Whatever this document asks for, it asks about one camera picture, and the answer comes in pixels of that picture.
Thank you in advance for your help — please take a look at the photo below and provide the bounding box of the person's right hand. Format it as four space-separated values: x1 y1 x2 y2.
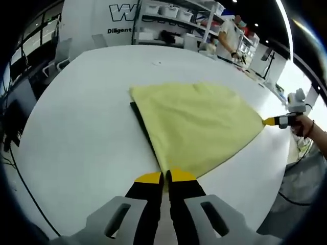
291 115 314 139

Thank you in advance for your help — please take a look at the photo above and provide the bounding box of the black object on shelf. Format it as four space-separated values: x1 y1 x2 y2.
160 30 183 44

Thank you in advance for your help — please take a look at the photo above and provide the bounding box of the grey chair backrest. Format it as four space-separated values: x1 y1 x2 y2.
91 34 109 48

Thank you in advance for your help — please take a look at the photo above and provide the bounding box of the long black floor cable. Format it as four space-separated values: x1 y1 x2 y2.
7 148 62 237

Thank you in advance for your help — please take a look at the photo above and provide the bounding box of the grey white office chair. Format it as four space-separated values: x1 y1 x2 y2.
42 38 72 77

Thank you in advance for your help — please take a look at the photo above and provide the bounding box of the metal shelf rack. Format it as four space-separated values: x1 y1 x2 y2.
134 0 227 51

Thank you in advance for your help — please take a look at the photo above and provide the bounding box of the black stand with panel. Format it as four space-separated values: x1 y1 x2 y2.
255 47 276 80

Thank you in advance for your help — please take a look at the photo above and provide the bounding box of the grey mesh office chair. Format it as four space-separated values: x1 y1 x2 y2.
256 150 327 234

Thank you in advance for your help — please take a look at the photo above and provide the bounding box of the light grey chair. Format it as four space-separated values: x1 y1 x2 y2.
183 33 202 51

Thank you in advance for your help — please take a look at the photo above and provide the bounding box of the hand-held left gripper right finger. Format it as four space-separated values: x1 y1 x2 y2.
165 168 279 245

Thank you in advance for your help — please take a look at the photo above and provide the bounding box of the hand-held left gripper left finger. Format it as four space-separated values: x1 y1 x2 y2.
51 171 165 245

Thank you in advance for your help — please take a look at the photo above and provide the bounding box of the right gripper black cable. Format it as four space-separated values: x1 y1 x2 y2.
277 191 315 206

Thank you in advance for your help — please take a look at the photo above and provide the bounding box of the yellow blue grey garment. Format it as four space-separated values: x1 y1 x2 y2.
129 81 266 179

